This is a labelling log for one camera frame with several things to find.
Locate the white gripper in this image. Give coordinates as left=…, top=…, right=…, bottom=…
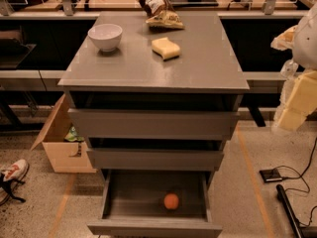
left=270, top=4, right=317, bottom=131

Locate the orange fruit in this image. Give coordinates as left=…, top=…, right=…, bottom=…
left=163, top=193, right=179, bottom=210

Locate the grey drawer cabinet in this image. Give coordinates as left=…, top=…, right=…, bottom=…
left=57, top=11, right=251, bottom=238

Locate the grey top drawer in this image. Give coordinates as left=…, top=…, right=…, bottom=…
left=68, top=108, right=239, bottom=140

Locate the grey open bottom drawer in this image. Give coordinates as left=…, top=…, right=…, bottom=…
left=87, top=171, right=222, bottom=238

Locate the grey middle drawer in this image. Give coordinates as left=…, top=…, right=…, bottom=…
left=87, top=149, right=224, bottom=172

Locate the black floor power box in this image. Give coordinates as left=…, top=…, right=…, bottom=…
left=260, top=169, right=282, bottom=183

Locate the black metal floor bar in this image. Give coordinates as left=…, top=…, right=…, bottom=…
left=276, top=184, right=317, bottom=238

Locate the yellow sponge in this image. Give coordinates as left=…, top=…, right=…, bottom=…
left=152, top=37, right=180, bottom=60

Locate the crumpled chip bag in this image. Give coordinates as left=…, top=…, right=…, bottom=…
left=136, top=0, right=184, bottom=29

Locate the white ceramic bowl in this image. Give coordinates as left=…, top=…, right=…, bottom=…
left=88, top=24, right=123, bottom=52

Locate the green packet in box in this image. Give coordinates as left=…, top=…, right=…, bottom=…
left=64, top=126, right=84, bottom=142

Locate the cardboard box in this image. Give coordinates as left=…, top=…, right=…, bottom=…
left=31, top=95, right=96, bottom=173

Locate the white red sneaker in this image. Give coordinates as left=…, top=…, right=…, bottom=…
left=0, top=159, right=29, bottom=181

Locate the black stool base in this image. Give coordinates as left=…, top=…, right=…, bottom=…
left=0, top=175, right=25, bottom=205

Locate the black floor cable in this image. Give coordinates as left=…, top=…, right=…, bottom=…
left=274, top=136, right=317, bottom=228

